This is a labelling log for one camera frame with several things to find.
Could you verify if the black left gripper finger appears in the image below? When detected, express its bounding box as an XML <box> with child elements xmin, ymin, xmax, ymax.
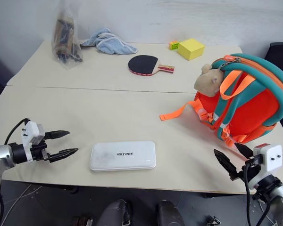
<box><xmin>44</xmin><ymin>130</ymin><xmax>70</xmax><ymax>141</ymax></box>
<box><xmin>48</xmin><ymin>148</ymin><xmax>79</xmax><ymax>164</ymax></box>

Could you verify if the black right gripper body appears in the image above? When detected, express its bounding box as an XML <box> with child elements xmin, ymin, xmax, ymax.
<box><xmin>229</xmin><ymin>154</ymin><xmax>263</xmax><ymax>182</ymax></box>

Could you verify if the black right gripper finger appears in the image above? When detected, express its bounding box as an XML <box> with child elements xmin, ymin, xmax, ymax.
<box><xmin>213</xmin><ymin>148</ymin><xmax>237</xmax><ymax>175</ymax></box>
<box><xmin>234</xmin><ymin>142</ymin><xmax>254</xmax><ymax>161</ymax></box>

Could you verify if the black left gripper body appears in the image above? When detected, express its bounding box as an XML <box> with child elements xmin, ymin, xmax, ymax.
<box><xmin>29</xmin><ymin>138</ymin><xmax>51</xmax><ymax>163</ymax></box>

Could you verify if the orange and teal backpack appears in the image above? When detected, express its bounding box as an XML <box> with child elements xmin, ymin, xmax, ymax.
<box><xmin>159</xmin><ymin>53</ymin><xmax>283</xmax><ymax>149</ymax></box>

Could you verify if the white rectangular case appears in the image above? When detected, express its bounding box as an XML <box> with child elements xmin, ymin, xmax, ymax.
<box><xmin>89</xmin><ymin>140</ymin><xmax>157</xmax><ymax>172</ymax></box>

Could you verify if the beige plush toy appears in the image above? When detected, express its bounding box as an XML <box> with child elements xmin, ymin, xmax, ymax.
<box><xmin>194</xmin><ymin>63</ymin><xmax>225</xmax><ymax>97</ymax></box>

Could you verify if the dark rounded shape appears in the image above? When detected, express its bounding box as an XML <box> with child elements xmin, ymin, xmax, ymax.
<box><xmin>98</xmin><ymin>199</ymin><xmax>133</xmax><ymax>226</ymax></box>

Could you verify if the clear plastic bag of tools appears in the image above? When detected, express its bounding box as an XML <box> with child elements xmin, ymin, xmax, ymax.
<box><xmin>51</xmin><ymin>0</ymin><xmax>84</xmax><ymax>71</ymax></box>

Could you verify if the black chair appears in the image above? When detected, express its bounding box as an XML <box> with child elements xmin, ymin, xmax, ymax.
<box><xmin>264</xmin><ymin>42</ymin><xmax>283</xmax><ymax>71</ymax></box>

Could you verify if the light blue towel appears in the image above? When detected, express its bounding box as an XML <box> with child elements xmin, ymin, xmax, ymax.
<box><xmin>79</xmin><ymin>28</ymin><xmax>138</xmax><ymax>56</ymax></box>

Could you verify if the black table tennis paddle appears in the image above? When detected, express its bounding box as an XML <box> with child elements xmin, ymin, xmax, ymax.
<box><xmin>127</xmin><ymin>55</ymin><xmax>175</xmax><ymax>77</ymax></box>

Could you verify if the yellow box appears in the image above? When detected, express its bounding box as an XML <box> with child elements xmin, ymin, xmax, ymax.
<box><xmin>177</xmin><ymin>38</ymin><xmax>206</xmax><ymax>61</ymax></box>

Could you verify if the small green yellow cube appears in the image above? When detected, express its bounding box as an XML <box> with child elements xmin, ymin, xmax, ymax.
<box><xmin>168</xmin><ymin>41</ymin><xmax>181</xmax><ymax>51</ymax></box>

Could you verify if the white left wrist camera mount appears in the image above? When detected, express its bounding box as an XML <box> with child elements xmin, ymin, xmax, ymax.
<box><xmin>20</xmin><ymin>121</ymin><xmax>46</xmax><ymax>163</ymax></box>

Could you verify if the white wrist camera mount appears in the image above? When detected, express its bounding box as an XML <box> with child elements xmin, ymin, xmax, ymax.
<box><xmin>247</xmin><ymin>144</ymin><xmax>283</xmax><ymax>190</ymax></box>
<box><xmin>20</xmin><ymin>121</ymin><xmax>46</xmax><ymax>163</ymax></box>

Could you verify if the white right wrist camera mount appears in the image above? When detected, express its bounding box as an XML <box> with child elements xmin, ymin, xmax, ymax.
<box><xmin>247</xmin><ymin>144</ymin><xmax>283</xmax><ymax>190</ymax></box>

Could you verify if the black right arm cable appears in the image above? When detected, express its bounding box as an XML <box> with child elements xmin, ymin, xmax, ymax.
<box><xmin>243</xmin><ymin>161</ymin><xmax>254</xmax><ymax>226</ymax></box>

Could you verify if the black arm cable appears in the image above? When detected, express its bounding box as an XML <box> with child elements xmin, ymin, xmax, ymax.
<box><xmin>243</xmin><ymin>161</ymin><xmax>254</xmax><ymax>226</ymax></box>
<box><xmin>4</xmin><ymin>118</ymin><xmax>30</xmax><ymax>145</ymax></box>

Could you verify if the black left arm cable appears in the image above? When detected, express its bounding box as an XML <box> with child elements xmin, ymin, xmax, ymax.
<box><xmin>4</xmin><ymin>118</ymin><xmax>30</xmax><ymax>145</ymax></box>

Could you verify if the white floor cable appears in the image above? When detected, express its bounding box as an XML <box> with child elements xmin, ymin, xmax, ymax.
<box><xmin>1</xmin><ymin>183</ymin><xmax>43</xmax><ymax>226</ymax></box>

